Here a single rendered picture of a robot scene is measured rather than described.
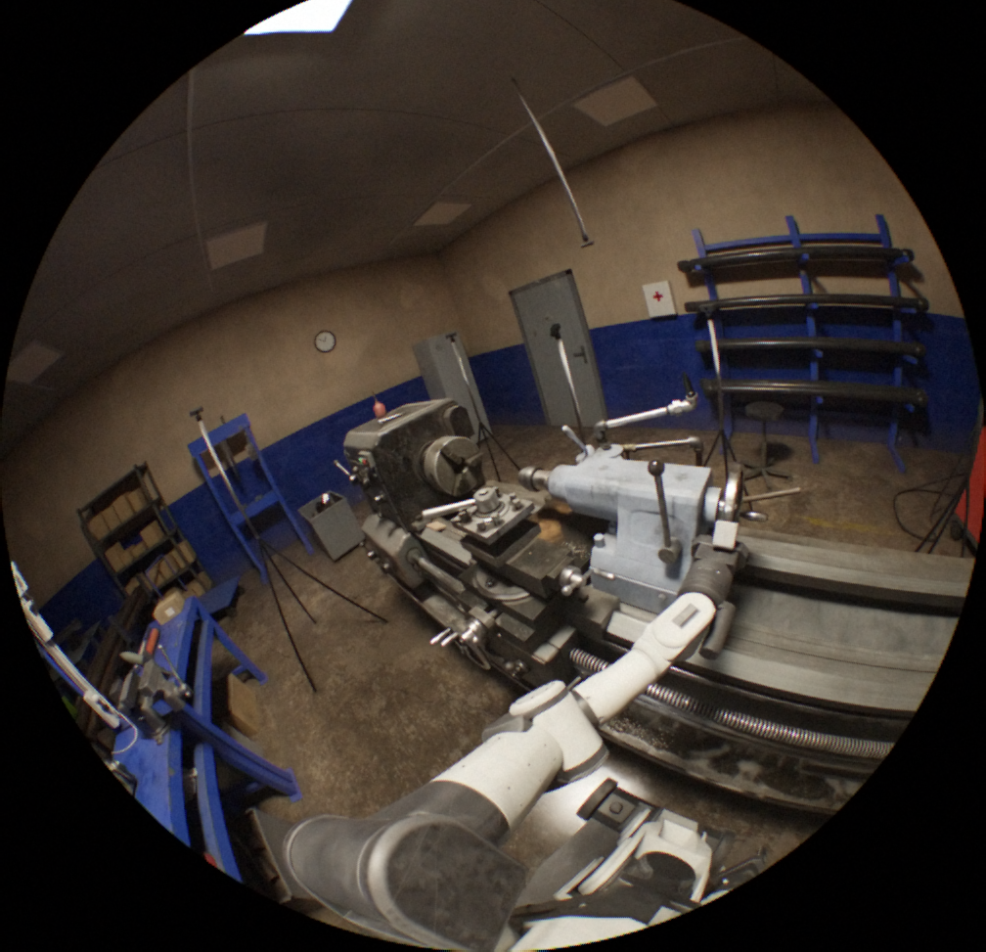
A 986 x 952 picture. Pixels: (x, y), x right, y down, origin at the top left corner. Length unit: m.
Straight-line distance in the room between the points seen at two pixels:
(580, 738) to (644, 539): 0.52
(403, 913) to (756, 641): 0.82
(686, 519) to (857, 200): 3.64
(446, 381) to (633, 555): 4.35
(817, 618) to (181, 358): 5.56
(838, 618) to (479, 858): 1.05
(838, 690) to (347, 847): 0.85
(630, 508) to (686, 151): 3.66
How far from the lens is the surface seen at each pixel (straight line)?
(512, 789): 0.33
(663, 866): 0.62
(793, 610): 1.11
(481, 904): 0.26
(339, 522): 3.50
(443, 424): 1.57
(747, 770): 1.23
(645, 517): 0.78
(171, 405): 4.84
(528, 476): 1.02
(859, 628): 1.16
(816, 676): 0.87
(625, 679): 0.48
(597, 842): 1.39
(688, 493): 0.73
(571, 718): 0.43
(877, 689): 0.93
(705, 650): 0.55
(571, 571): 0.76
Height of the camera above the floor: 1.56
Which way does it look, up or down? 20 degrees down
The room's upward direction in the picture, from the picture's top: 18 degrees counter-clockwise
